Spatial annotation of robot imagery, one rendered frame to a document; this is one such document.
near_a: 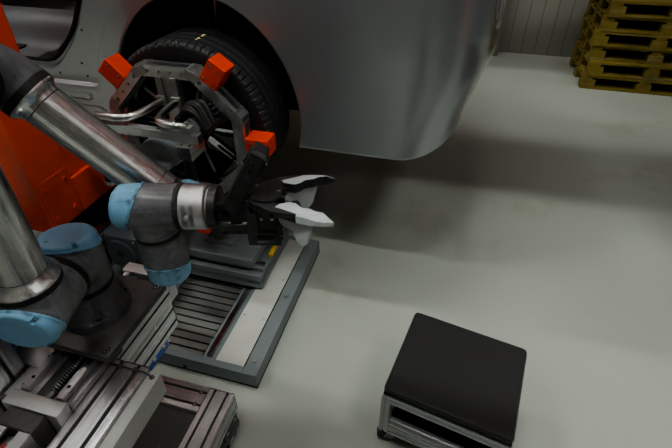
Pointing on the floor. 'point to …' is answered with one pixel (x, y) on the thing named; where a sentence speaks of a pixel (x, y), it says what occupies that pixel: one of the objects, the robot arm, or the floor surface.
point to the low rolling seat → (452, 388)
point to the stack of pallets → (626, 39)
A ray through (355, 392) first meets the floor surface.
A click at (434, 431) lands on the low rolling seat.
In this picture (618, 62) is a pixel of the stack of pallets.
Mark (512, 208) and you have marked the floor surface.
